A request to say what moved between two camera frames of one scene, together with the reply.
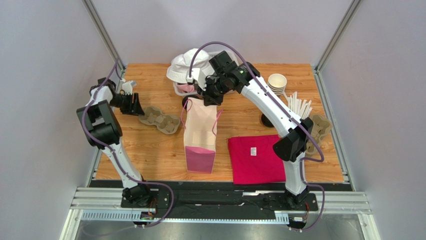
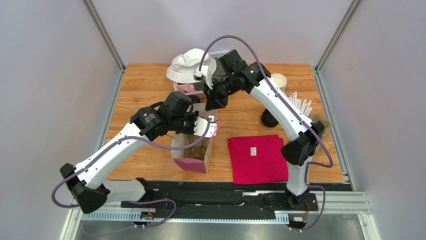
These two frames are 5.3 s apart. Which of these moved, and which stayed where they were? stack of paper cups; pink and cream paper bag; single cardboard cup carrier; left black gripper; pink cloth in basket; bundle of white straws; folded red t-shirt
Moved: pink and cream paper bag; single cardboard cup carrier; left black gripper
Stayed: folded red t-shirt; stack of paper cups; bundle of white straws; pink cloth in basket
